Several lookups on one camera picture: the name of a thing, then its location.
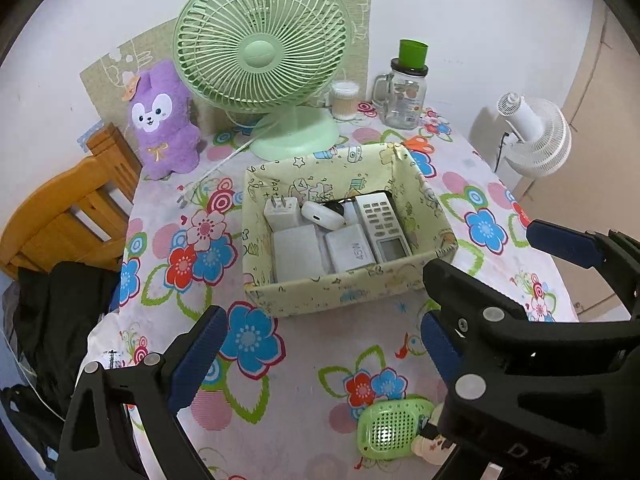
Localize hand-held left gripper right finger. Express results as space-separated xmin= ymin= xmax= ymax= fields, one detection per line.
xmin=420 ymin=311 xmax=466 ymax=396

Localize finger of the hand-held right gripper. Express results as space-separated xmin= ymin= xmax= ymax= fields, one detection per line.
xmin=526 ymin=219 xmax=640 ymax=318
xmin=423 ymin=259 xmax=531 ymax=376

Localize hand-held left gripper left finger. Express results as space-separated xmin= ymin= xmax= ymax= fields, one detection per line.
xmin=55 ymin=305 xmax=229 ymax=480

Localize green perforated case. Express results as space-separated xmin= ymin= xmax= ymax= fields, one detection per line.
xmin=356 ymin=396 xmax=436 ymax=461

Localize yellow cartoon fabric storage box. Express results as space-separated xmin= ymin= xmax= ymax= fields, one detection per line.
xmin=241 ymin=142 xmax=458 ymax=318

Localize white charger block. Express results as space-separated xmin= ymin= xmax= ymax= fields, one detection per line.
xmin=325 ymin=225 xmax=377 ymax=274

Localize small white plug adapter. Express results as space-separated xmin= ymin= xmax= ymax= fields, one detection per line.
xmin=263 ymin=194 xmax=302 ymax=232

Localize white oval case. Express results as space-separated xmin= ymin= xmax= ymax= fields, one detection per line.
xmin=301 ymin=201 xmax=345 ymax=228

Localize white printed sheet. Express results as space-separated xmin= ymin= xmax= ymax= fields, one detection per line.
xmin=75 ymin=310 xmax=131 ymax=376

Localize small beige object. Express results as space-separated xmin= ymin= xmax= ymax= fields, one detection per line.
xmin=414 ymin=402 xmax=457 ymax=466

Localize white clip fan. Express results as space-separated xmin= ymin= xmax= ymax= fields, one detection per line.
xmin=496 ymin=92 xmax=572 ymax=178

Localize white remote control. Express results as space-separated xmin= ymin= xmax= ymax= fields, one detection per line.
xmin=354 ymin=192 xmax=407 ymax=263

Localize beige cabinet door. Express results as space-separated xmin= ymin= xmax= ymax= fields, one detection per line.
xmin=510 ymin=0 xmax=640 ymax=321

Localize floral tablecloth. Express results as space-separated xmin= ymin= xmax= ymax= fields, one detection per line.
xmin=75 ymin=105 xmax=581 ymax=480

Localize white power bank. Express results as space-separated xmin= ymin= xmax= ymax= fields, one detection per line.
xmin=272 ymin=224 xmax=322 ymax=283

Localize black bag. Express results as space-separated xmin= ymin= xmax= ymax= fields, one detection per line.
xmin=0 ymin=260 xmax=123 ymax=461

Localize wooden chair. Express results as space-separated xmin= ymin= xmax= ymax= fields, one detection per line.
xmin=0 ymin=122 xmax=143 ymax=281

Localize glass mug jar black lid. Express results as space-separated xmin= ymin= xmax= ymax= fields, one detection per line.
xmin=371 ymin=58 xmax=429 ymax=129

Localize purple plush toy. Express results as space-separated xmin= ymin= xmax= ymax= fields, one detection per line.
xmin=122 ymin=59 xmax=206 ymax=181

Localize clear cotton swab container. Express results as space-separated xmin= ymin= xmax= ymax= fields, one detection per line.
xmin=330 ymin=81 xmax=361 ymax=121

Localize green plastic cup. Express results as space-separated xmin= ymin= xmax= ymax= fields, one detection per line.
xmin=398 ymin=39 xmax=429 ymax=68

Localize blue patterned item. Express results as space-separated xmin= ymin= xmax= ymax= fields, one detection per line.
xmin=77 ymin=121 xmax=106 ymax=150

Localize green desk fan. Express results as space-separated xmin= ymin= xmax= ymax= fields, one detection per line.
xmin=172 ymin=0 xmax=351 ymax=162

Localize black fan cable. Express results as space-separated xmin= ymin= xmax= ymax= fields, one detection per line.
xmin=492 ymin=130 xmax=508 ymax=173

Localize orange handled scissors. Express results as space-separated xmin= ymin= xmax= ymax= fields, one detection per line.
xmin=400 ymin=135 xmax=435 ymax=155

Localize white fan power cord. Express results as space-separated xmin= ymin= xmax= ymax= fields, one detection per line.
xmin=177 ymin=125 xmax=271 ymax=206

